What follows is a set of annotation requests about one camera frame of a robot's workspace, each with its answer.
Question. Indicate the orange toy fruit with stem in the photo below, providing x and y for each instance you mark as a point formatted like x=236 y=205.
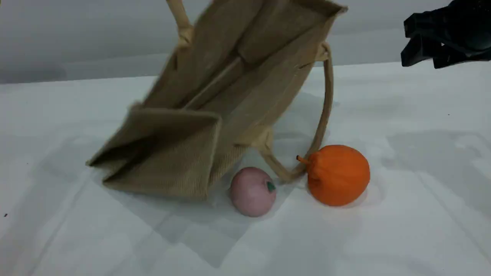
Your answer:
x=339 y=176

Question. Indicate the pink toy peach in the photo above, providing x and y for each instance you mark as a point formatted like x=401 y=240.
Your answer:
x=251 y=191

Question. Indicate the brown jute bag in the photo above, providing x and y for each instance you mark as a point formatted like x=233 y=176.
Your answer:
x=184 y=153

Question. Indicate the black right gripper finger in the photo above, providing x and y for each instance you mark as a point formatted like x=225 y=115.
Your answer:
x=418 y=51
x=424 y=23

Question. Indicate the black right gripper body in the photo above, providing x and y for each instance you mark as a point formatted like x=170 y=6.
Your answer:
x=468 y=30

